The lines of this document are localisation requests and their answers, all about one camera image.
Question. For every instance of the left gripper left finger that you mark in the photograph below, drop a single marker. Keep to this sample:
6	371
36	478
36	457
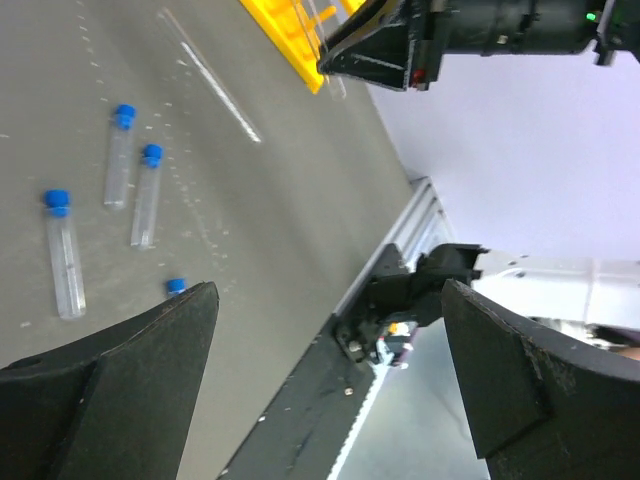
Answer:
116	404

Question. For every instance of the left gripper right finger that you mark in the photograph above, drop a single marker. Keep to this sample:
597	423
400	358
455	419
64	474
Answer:
540	404

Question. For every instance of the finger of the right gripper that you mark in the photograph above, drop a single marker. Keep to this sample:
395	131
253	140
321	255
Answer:
372	45

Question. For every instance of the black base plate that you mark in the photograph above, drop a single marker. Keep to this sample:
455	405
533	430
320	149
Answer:
302	430

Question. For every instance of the yellow test tube rack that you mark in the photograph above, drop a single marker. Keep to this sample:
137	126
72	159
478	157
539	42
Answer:
299	29

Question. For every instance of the blue capped tube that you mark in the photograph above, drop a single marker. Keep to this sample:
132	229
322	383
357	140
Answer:
175	286
119	159
64	254
147	197

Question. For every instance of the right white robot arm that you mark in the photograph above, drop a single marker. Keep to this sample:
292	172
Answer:
526	116

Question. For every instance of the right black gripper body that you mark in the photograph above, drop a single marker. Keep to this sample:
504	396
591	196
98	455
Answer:
488	28

